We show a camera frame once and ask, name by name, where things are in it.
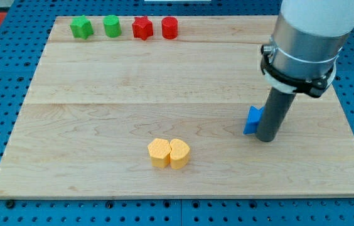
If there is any red star block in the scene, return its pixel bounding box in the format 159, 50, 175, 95
132, 16, 153, 40

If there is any green cylinder block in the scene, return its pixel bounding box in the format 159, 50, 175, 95
103, 15, 122, 38

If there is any yellow pentagon block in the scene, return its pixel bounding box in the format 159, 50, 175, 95
147, 138, 171, 168

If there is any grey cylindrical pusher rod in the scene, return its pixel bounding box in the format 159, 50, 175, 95
255, 88, 296, 142

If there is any black clamp ring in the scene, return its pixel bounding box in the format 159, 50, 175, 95
260, 43, 336, 99

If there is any green star block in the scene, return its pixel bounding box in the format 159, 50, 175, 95
70, 15, 94, 40

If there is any blue block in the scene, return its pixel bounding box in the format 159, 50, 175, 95
243, 106, 264, 135

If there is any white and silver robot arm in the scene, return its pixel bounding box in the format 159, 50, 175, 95
260, 0, 354, 98

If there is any light wooden board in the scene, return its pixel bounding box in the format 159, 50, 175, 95
0, 16, 354, 200

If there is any yellow heart block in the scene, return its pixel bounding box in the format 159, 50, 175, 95
170, 139, 191, 170

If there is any red cylinder block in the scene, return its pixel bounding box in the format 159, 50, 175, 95
161, 16, 178, 40

